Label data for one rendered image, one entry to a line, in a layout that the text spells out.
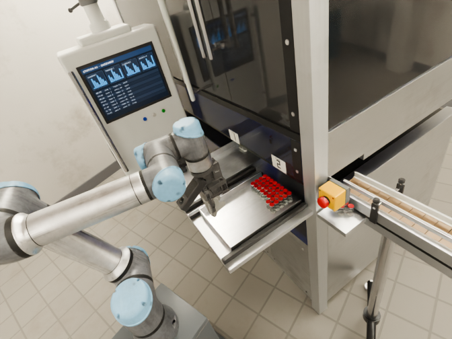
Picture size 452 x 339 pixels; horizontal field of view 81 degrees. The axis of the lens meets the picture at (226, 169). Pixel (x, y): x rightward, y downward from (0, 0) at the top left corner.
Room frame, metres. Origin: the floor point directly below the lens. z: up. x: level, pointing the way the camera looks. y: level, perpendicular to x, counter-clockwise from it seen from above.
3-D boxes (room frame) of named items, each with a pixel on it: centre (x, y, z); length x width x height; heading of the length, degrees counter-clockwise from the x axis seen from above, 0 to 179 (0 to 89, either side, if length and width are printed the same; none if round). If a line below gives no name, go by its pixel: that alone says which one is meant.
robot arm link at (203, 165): (0.67, 0.07, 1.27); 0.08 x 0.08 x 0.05
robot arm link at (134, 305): (0.47, 0.38, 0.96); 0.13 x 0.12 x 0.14; 13
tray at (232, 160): (1.14, 0.00, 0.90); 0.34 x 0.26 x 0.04; 112
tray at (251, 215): (0.79, -0.05, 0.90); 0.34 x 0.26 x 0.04; 112
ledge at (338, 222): (0.64, -0.38, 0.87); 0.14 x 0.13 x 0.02; 112
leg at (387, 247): (0.56, -0.52, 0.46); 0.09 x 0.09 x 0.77; 22
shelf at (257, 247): (0.96, 0.00, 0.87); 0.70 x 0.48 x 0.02; 22
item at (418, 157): (1.82, -0.36, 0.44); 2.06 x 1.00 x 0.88; 22
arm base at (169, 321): (0.46, 0.38, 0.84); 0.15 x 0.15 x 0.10
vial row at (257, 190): (0.82, -0.13, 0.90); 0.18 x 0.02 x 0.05; 22
